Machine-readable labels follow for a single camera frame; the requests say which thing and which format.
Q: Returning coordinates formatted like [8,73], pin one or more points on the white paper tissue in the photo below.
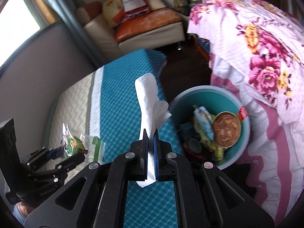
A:
[147,95]

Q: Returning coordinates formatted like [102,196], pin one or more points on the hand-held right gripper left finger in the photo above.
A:
[144,156]

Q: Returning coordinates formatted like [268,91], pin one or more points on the person's left forearm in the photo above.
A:
[20,209]

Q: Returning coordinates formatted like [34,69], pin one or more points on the white and blue packet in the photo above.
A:
[204,123]

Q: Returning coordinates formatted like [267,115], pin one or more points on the clear green snack packet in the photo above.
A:
[76,144]

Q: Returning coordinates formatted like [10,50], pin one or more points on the orange seat cushion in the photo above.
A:
[147,23]

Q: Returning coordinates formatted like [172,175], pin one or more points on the cream sofa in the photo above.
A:
[99,30]

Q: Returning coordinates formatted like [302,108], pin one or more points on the red gift bag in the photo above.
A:
[133,0]

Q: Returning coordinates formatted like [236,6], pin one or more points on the grey blue curtain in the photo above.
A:
[71,16]

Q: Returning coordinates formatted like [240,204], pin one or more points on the cream pillow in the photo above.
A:
[155,1]

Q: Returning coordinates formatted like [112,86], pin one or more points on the teal plastic basin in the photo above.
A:
[190,99]

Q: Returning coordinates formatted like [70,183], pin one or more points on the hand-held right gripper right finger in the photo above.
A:
[155,156]

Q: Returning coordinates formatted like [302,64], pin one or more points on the yellow and white wrapper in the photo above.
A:
[217,150]

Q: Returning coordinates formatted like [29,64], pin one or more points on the pink floral blanket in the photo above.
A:
[261,52]

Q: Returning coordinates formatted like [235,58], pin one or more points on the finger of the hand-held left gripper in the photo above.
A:
[55,153]
[71,160]

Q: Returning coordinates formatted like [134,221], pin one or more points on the beige and teal patterned mat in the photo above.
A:
[123,80]

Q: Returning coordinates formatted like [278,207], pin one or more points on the window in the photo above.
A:
[19,16]

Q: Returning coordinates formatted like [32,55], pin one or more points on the brown sofa headrest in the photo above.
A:
[91,10]

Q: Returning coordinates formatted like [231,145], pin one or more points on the red soda can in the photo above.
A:
[191,152]

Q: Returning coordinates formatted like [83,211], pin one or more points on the brown round bread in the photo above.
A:
[225,129]

